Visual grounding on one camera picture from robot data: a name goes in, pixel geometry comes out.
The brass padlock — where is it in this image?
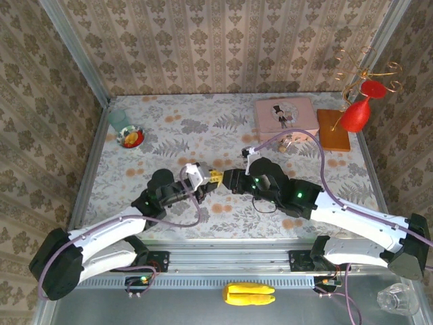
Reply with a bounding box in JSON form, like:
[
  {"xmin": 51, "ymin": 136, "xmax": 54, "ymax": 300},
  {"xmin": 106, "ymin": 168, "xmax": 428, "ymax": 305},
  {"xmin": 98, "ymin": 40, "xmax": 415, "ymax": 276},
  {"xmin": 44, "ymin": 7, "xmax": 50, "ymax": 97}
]
[{"xmin": 277, "ymin": 133, "xmax": 295, "ymax": 152}]

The pink tin box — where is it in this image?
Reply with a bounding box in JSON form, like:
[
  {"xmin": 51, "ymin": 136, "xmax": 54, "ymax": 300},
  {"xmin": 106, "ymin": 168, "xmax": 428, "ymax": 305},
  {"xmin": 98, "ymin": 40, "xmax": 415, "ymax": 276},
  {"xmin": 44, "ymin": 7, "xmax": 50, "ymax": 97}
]
[{"xmin": 254, "ymin": 97, "xmax": 321, "ymax": 144}]

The floral patterned tablecloth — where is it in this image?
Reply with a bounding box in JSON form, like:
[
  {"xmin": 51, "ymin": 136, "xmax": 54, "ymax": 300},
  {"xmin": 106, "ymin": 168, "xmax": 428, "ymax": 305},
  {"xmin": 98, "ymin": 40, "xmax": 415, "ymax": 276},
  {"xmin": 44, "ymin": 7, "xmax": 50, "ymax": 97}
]
[{"xmin": 83, "ymin": 93, "xmax": 382, "ymax": 242}]

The small colourful patterned bowl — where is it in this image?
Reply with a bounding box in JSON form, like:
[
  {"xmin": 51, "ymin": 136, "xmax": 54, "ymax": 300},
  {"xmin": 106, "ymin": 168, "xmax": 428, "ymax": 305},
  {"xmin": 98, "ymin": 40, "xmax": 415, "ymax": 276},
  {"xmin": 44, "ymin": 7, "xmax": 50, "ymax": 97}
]
[{"xmin": 116, "ymin": 124, "xmax": 145, "ymax": 149}]

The green glass tumbler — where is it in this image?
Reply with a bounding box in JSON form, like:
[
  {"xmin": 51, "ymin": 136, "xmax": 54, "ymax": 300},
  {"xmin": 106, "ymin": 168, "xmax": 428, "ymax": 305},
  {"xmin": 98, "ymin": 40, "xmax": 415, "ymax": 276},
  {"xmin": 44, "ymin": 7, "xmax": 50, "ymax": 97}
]
[{"xmin": 107, "ymin": 108, "xmax": 130, "ymax": 131}]

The small black circuit board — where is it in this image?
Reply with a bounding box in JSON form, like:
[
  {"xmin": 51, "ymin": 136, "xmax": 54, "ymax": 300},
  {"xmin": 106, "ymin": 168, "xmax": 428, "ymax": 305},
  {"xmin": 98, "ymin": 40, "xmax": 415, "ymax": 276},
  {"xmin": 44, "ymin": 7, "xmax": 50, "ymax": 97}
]
[
  {"xmin": 313, "ymin": 276, "xmax": 342, "ymax": 293},
  {"xmin": 124, "ymin": 276, "xmax": 152, "ymax": 294}
]

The red wine glass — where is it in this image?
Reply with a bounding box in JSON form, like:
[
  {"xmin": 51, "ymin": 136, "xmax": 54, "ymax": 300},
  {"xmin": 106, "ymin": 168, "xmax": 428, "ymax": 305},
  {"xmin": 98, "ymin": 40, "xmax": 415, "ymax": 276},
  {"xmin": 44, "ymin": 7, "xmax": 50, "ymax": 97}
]
[{"xmin": 340, "ymin": 80, "xmax": 387, "ymax": 133}]

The yellow toy banana bunch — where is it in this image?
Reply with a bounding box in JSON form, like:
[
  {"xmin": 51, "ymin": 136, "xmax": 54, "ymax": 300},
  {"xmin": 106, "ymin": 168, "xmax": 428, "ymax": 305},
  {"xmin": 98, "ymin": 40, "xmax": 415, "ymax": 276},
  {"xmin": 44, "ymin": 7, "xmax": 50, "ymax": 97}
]
[{"xmin": 222, "ymin": 283, "xmax": 277, "ymax": 307}]

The clear drinking glass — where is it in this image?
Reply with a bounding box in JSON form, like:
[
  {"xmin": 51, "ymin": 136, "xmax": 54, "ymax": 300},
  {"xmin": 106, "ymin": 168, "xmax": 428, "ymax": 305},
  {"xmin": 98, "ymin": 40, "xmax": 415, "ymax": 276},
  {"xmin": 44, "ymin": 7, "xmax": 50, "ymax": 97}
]
[{"xmin": 376, "ymin": 283, "xmax": 421, "ymax": 317}]

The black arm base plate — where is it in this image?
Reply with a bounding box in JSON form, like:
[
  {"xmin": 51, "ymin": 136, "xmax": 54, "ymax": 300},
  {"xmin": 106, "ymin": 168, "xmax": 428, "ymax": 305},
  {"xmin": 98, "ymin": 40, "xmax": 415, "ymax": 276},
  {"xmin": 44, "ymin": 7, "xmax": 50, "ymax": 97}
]
[
  {"xmin": 288, "ymin": 249, "xmax": 352, "ymax": 272},
  {"xmin": 110, "ymin": 250, "xmax": 170, "ymax": 274}
]

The silver aluminium mounting rail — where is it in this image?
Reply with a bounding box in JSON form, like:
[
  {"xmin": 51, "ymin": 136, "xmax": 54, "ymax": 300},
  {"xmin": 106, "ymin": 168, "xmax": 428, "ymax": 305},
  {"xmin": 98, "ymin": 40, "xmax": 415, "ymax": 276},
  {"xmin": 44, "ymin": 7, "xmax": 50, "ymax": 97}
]
[{"xmin": 50, "ymin": 238, "xmax": 417, "ymax": 274}]

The gold wire stand wooden base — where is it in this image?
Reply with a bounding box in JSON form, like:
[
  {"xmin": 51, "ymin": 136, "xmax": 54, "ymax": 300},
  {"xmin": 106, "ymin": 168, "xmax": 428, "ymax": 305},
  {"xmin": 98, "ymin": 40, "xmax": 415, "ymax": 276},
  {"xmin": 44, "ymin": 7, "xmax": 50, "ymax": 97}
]
[{"xmin": 317, "ymin": 45, "xmax": 403, "ymax": 152}]

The slotted grey cable duct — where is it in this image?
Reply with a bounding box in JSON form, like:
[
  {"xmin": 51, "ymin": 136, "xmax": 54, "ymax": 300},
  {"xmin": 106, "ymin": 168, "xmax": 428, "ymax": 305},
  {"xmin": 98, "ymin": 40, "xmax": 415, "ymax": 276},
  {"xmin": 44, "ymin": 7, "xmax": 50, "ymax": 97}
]
[{"xmin": 60, "ymin": 276, "xmax": 315, "ymax": 289}]

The silver aluminium frame post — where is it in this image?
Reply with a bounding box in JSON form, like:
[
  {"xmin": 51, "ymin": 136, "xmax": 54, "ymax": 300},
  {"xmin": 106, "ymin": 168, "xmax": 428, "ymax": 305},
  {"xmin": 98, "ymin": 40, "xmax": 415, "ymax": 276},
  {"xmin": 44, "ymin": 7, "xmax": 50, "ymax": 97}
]
[
  {"xmin": 38, "ymin": 0, "xmax": 112, "ymax": 106},
  {"xmin": 353, "ymin": 0, "xmax": 413, "ymax": 95}
]

